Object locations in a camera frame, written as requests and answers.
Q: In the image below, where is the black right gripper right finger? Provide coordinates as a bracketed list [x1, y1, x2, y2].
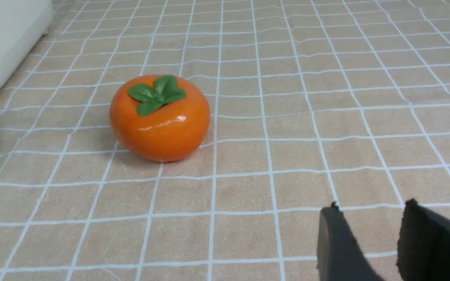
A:
[396, 199, 450, 281]

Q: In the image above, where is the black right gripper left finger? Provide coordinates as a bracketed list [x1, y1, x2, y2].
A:
[317, 202, 383, 281]

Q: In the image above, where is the beige checkered tablecloth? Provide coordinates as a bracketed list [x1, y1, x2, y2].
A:
[0, 0, 450, 281]

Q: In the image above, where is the orange persimmon with green leaves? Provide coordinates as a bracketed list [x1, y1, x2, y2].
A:
[109, 75, 211, 162]

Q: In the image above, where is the white two-slot toaster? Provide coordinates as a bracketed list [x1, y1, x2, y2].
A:
[0, 0, 54, 89]

